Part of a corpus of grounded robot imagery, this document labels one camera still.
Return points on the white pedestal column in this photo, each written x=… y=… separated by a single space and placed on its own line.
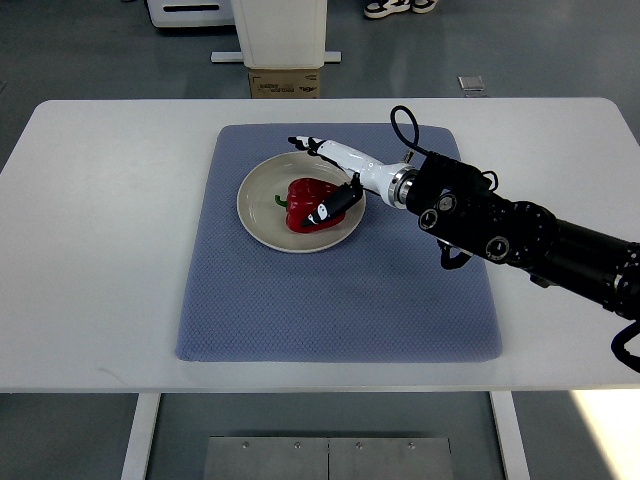
x=280 y=35

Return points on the white left table leg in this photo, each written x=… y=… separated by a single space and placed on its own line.
x=141 y=436

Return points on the cream round plate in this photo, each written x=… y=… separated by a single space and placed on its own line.
x=260 y=210

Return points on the white table leg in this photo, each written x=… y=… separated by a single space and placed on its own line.
x=509 y=436
x=141 y=436

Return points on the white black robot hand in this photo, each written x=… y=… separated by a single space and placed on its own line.
x=389 y=181

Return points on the small grey floor plate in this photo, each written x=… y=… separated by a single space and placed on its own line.
x=471 y=83

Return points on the white right table leg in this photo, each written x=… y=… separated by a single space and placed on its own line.
x=509 y=436

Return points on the cardboard box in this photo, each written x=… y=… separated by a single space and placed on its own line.
x=284 y=84

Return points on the blue textured mat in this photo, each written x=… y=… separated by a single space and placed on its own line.
x=379 y=295

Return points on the white black sneakers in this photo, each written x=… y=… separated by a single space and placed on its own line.
x=376 y=10

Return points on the white cabinet with slot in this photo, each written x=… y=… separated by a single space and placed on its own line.
x=190 y=14

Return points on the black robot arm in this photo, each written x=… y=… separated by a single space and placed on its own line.
x=457 y=204

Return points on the red bell pepper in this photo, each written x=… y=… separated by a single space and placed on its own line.
x=303 y=196

